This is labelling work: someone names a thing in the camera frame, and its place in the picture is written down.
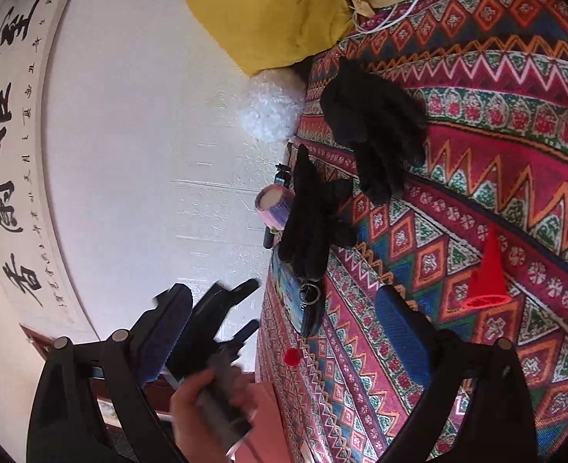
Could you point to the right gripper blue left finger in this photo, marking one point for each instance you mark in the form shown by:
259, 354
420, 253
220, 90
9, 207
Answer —
158, 330

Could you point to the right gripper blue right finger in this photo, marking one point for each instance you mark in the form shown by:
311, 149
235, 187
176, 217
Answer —
410, 333

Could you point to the blue pencil case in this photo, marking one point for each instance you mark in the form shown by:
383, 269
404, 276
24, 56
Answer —
304, 300

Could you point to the black glove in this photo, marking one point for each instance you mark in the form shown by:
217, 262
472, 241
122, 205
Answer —
314, 224
383, 126

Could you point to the person's left hand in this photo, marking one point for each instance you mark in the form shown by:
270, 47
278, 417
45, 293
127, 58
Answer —
193, 434

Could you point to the red plastic cone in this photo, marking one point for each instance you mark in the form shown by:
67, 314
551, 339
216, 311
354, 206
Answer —
487, 284

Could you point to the salmon cardboard box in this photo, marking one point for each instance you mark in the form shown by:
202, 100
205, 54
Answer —
266, 442

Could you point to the patterned woven bedspread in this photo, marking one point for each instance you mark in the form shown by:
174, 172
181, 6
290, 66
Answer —
493, 78

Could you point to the pink tape roll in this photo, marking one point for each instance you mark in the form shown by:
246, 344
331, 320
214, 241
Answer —
277, 217

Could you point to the calligraphy scroll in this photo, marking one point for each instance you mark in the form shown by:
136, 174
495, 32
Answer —
32, 269

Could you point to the white fluffy pompom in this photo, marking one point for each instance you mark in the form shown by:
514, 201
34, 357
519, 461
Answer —
271, 105

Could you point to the yellow cushion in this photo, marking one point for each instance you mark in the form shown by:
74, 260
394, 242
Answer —
269, 34

